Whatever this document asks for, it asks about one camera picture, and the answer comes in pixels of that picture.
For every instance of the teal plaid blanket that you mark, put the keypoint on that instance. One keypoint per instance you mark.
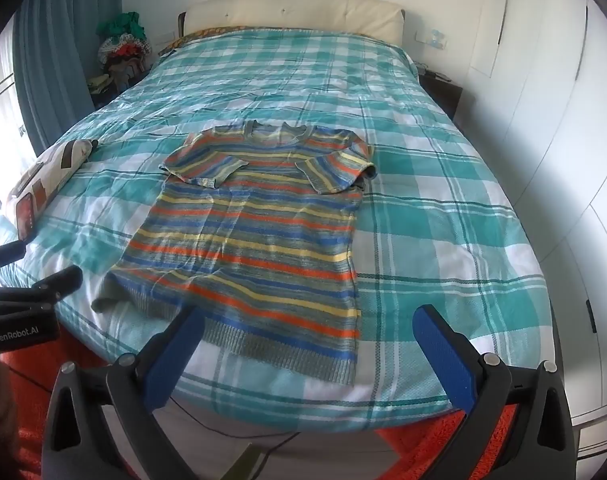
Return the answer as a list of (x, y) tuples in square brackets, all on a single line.
[(433, 240)]

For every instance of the olive green object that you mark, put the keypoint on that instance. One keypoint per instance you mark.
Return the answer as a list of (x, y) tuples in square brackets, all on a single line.
[(243, 465)]

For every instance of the white wardrobe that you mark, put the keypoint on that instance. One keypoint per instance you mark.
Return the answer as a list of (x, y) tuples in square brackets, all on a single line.
[(558, 135)]

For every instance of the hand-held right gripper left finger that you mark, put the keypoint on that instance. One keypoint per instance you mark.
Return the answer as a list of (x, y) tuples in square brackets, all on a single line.
[(176, 355)]

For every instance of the yellow patterned sheet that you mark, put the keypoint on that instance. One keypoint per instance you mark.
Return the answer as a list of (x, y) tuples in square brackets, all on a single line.
[(203, 35)]

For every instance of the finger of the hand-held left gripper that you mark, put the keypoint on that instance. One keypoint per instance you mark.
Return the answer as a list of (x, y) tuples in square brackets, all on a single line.
[(3, 252), (58, 282)]

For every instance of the blue curtain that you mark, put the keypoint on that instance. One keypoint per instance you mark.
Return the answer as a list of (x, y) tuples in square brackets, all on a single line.
[(53, 60)]

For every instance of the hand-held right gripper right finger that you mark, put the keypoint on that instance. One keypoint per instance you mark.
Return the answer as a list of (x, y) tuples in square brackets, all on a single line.
[(446, 355)]

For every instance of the pile of clothes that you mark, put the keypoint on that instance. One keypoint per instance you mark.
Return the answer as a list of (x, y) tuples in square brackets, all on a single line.
[(123, 47)]

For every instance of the dark nightstand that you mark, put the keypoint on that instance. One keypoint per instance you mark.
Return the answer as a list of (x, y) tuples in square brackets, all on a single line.
[(441, 92)]

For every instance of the cream padded headboard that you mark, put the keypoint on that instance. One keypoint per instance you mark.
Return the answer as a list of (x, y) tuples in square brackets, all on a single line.
[(293, 12)]

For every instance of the striped knit shirt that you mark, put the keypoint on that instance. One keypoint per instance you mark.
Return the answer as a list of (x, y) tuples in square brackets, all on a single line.
[(253, 240)]

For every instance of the orange rug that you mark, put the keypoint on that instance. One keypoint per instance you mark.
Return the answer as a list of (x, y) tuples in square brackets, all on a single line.
[(433, 450)]

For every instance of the geometric patterned pillow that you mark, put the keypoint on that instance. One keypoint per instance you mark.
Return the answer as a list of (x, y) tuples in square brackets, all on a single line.
[(48, 175)]

